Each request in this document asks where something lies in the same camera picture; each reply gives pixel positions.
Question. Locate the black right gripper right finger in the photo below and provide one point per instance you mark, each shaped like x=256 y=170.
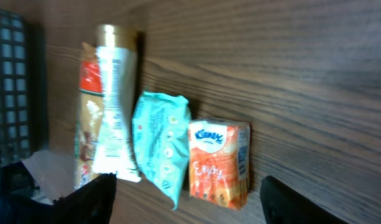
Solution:
x=283 y=205

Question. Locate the white tube with gold cap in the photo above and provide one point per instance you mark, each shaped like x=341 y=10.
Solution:
x=117 y=54

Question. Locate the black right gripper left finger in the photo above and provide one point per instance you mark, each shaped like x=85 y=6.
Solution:
x=90 y=204

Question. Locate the orange spaghetti packet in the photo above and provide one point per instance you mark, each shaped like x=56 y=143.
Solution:
x=89 y=115

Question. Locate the orange tissue pack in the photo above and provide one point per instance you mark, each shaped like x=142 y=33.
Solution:
x=219 y=161

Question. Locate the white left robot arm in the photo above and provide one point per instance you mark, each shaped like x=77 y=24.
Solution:
x=53 y=172

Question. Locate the grey mesh plastic basket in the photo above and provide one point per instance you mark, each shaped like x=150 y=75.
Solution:
x=23 y=89

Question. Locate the green wet wipes packet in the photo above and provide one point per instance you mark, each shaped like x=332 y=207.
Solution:
x=160 y=138

